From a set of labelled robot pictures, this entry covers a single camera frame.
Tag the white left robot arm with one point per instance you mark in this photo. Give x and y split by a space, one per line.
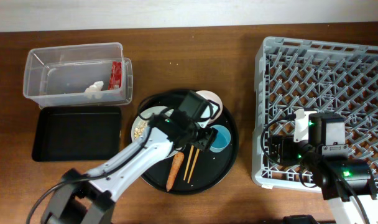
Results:
91 197

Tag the blue cup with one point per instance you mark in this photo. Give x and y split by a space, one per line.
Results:
222 140

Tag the black rectangular tray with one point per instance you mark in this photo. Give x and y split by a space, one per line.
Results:
77 133

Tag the clear plastic waste bin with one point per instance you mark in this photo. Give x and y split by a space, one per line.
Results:
59 76

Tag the grey plate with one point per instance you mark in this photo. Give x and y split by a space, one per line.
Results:
147 113

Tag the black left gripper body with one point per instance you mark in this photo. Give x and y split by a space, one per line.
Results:
201 137

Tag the rice and nut shells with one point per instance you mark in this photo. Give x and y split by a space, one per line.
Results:
140 128

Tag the grey dishwasher rack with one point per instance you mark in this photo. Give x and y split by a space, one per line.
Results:
326 76

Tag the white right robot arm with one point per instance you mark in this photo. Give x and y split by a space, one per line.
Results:
348 185

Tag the red snack wrapper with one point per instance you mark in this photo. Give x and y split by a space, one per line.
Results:
116 76

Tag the orange carrot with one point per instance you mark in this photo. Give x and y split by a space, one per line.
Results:
176 163

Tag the white tissue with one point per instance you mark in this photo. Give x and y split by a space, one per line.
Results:
94 90

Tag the black round serving tray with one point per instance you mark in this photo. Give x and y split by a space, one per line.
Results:
210 168

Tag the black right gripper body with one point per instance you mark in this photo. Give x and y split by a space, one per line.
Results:
290 150

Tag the pink bowl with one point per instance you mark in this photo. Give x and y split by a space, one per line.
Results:
214 98

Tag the wooden chopstick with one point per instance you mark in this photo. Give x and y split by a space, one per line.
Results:
188 162
193 165

